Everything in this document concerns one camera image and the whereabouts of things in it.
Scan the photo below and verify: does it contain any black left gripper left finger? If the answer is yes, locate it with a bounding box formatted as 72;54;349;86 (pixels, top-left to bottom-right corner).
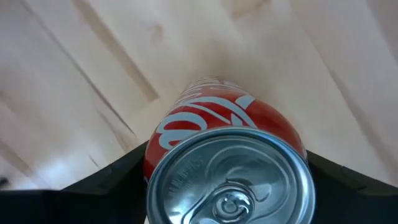
0;141;150;224

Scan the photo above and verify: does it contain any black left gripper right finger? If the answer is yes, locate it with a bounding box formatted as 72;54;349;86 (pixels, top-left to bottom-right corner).
306;149;398;224

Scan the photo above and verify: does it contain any red Coca-Cola can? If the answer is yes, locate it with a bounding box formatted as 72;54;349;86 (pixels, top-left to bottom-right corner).
143;75;317;224

